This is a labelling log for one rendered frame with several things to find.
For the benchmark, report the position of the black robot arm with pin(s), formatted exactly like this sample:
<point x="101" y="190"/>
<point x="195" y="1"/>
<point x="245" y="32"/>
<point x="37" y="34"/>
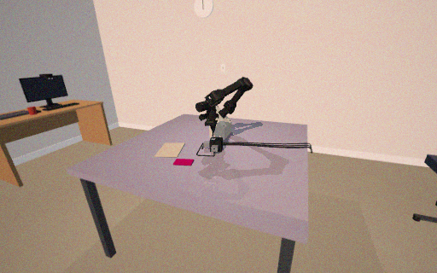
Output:
<point x="217" y="96"/>

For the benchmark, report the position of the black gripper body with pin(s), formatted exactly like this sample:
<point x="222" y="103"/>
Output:
<point x="212" y="115"/>

